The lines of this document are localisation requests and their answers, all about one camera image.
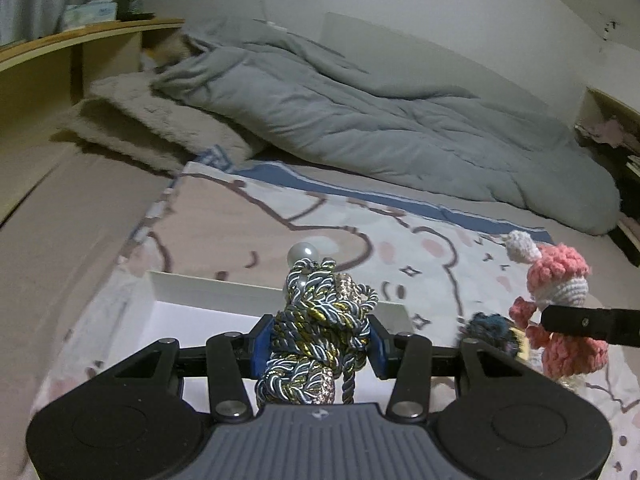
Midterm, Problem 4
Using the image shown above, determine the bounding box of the braided rope ornament with pearl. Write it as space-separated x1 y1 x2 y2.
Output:
255 242 380 407

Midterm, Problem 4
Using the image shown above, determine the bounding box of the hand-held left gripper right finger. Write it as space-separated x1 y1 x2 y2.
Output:
368 316 536 421

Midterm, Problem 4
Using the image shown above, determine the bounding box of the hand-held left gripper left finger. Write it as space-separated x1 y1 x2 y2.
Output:
100 315 276 423

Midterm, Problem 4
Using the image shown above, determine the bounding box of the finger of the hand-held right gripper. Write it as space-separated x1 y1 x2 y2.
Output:
541 303 640 347

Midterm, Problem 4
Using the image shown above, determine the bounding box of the white cardboard box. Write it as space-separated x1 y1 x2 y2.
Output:
144 270 417 411

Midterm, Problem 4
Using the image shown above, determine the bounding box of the pink crochet doll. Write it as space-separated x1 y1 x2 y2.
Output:
502 230 612 392

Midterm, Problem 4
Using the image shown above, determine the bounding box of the pink crumpled cloth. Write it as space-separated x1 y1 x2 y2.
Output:
575 117 640 150

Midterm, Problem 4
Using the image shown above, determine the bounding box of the brown pillow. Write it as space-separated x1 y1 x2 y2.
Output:
142 34 193 72

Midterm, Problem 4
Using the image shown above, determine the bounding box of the printed bear blanket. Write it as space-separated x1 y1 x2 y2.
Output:
32 146 640 480

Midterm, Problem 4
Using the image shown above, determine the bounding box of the beige fluffy blanket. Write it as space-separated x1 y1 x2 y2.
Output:
56 72 270 177

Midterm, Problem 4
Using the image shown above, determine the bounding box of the wooden open shelf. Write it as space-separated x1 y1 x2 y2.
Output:
574 86 640 266

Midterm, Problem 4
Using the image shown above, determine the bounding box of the wooden bedside shelf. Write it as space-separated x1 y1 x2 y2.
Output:
0 18 187 223

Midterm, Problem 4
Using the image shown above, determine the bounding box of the grey duvet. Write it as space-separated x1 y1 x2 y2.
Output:
150 15 622 237

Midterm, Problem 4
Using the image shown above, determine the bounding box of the tissue pack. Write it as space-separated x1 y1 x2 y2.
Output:
61 0 119 32

